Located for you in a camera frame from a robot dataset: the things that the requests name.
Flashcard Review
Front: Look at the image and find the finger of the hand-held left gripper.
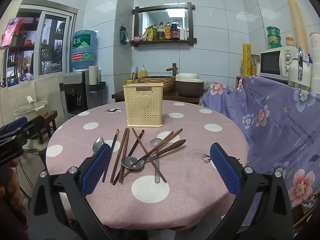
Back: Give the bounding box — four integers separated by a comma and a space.
15, 116, 45, 144
6, 116, 28, 133

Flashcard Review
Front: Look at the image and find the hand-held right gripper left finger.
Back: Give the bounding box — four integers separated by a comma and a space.
27, 144, 118, 240

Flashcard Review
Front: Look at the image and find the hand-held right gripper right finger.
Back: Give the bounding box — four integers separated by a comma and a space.
197, 142, 294, 240

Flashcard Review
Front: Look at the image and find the steel spoon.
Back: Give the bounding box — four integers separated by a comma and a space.
92, 137, 105, 154

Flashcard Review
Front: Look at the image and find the brown wooden chopstick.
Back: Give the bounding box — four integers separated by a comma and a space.
130, 128, 183, 168
131, 127, 167, 183
110, 128, 128, 183
117, 128, 131, 184

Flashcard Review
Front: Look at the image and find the dark chopstick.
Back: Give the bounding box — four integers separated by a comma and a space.
112, 129, 145, 186
102, 129, 120, 183

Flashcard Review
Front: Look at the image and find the wooden handled metal spoon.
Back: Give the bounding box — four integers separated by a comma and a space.
121, 139, 187, 171

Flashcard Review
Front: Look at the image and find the matte grey spoon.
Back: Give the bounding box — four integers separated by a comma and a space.
150, 138, 162, 183

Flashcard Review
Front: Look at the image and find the beige perforated utensil holder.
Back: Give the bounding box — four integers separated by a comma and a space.
122, 83, 164, 127

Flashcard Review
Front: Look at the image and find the person's left forearm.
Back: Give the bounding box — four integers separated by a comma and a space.
0, 169, 28, 233

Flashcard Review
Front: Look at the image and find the person's left hand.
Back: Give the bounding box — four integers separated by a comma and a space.
5, 159, 20, 170

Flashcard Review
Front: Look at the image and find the wooden stool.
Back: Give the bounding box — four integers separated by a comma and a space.
37, 110, 58, 144

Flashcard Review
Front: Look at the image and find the white pot with glass lid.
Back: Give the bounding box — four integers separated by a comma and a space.
14, 95, 48, 117

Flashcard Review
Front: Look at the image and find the pink polka dot tablecloth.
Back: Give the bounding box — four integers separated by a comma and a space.
46, 100, 250, 230

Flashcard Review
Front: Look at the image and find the beige cloth cover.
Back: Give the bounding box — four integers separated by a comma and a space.
0, 75, 65, 135

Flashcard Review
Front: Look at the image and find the water dispenser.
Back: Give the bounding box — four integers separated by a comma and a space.
59, 70, 103, 117

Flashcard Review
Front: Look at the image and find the purple floral cloth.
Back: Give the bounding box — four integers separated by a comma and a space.
202, 76, 320, 228

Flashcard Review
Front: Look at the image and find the dark wooden display shelf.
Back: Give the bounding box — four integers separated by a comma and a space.
5, 17, 42, 85

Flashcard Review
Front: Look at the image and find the window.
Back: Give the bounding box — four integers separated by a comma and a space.
37, 10, 77, 77

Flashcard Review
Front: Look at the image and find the blue water bottle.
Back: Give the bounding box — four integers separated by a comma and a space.
71, 29, 98, 72

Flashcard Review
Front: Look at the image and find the red printed bag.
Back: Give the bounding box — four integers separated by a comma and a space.
0, 17, 25, 50

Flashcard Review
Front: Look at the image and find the brown pot with cream lid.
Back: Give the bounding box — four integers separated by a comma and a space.
175, 73, 205, 97

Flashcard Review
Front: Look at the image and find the woven basin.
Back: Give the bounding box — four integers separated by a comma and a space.
137, 76, 177, 93

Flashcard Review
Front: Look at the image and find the yellow roll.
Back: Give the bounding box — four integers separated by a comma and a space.
242, 43, 252, 77

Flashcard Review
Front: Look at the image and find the bronze faucet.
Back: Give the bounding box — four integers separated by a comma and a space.
166, 63, 180, 77

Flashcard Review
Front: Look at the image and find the white microwave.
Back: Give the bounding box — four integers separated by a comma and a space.
259, 46, 304, 79

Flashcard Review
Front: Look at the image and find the green hanging packet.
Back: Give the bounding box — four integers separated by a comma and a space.
120, 26, 129, 46

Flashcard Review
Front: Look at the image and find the green jar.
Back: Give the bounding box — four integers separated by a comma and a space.
266, 26, 282, 49

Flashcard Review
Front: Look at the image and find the dark soy sauce bottle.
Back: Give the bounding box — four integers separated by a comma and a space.
171, 19, 180, 40

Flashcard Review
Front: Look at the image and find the tall stack of paper cups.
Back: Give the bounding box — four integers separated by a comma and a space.
284, 0, 308, 53

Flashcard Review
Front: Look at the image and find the teal wall holder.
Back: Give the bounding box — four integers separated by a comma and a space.
89, 81, 106, 92

